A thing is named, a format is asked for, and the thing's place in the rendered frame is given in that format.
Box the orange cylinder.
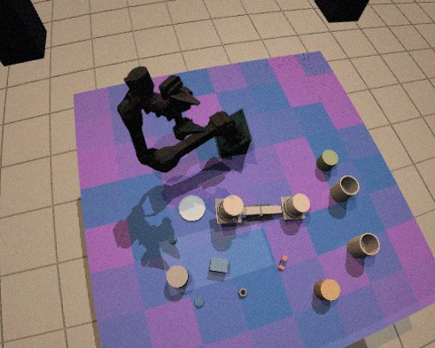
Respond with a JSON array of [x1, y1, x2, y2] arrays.
[[314, 279, 340, 301]]

